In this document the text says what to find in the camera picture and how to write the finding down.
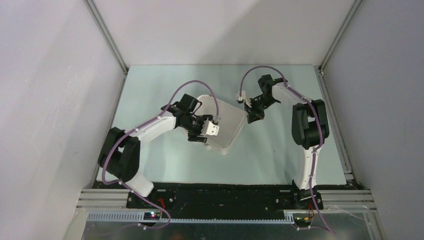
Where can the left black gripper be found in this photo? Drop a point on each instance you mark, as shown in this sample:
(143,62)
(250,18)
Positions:
(192,136)

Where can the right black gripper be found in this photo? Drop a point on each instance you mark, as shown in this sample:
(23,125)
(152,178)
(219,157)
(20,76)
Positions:
(253,115)

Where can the white medicine kit case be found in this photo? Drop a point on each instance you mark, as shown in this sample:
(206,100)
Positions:
(231,121)

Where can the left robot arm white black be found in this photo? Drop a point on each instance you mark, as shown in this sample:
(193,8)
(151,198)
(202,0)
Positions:
(120,153)

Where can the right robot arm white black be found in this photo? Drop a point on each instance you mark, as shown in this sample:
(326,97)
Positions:
(309,124)

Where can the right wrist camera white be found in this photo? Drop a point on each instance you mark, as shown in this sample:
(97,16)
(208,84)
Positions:
(241,97)

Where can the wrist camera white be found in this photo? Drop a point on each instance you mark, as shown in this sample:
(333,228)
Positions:
(210,129)
(241,97)

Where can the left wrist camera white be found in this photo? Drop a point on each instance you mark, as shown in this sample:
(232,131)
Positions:
(210,129)

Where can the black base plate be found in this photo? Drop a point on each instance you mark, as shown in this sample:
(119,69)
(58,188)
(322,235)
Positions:
(206,201)

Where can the aluminium frame rail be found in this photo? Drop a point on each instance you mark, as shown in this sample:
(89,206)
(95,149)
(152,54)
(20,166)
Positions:
(351,197)

